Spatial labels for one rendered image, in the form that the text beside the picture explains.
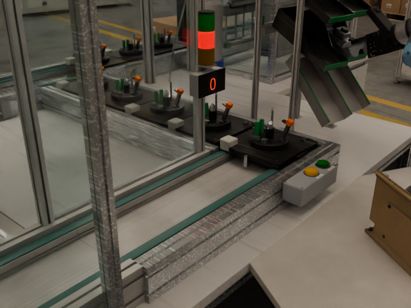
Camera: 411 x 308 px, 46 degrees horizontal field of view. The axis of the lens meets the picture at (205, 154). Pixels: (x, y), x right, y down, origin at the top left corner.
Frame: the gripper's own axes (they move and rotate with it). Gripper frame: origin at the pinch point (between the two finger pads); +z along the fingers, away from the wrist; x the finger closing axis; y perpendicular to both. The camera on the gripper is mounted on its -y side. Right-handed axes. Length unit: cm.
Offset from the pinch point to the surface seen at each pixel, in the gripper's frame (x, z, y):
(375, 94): 301, 207, 42
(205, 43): -62, 2, -9
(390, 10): 709, 423, -78
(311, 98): -18.5, 7.4, 15.3
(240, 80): 27, 95, -1
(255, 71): -24.7, 25.1, 0.6
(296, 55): -21.8, 6.2, -0.5
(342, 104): -5.9, 4.8, 20.7
